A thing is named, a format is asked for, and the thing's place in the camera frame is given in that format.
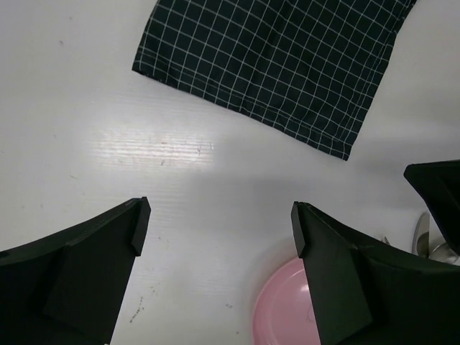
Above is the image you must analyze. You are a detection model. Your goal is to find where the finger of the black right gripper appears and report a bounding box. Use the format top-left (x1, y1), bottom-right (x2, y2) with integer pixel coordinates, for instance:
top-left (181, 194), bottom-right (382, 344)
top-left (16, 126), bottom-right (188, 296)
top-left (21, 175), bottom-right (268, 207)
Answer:
top-left (404, 160), bottom-right (459, 253)

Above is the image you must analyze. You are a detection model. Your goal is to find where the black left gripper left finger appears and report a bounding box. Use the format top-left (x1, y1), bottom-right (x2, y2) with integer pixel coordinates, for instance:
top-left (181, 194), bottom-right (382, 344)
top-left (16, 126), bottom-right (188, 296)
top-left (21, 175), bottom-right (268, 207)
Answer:
top-left (1, 197), bottom-right (151, 344)

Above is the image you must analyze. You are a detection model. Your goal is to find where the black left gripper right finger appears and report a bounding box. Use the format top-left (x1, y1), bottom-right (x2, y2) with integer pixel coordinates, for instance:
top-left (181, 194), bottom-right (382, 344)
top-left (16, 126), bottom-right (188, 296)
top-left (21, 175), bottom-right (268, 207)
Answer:
top-left (291, 202), bottom-right (459, 344)

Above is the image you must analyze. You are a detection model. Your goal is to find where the dark checked cloth napkin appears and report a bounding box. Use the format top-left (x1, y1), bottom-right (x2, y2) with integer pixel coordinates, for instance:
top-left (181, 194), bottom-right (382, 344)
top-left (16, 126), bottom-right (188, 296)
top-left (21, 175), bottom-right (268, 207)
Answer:
top-left (132, 0), bottom-right (414, 160)

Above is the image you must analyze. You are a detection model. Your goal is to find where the silver knife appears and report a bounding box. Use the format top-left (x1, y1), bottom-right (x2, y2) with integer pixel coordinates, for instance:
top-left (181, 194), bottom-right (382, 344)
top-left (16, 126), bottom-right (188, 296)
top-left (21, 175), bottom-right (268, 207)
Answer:
top-left (412, 212), bottom-right (430, 258)

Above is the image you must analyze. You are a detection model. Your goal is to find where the pink plate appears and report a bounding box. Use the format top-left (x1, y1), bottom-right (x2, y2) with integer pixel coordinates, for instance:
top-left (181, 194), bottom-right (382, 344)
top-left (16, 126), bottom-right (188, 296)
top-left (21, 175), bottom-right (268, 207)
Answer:
top-left (252, 258), bottom-right (321, 345)

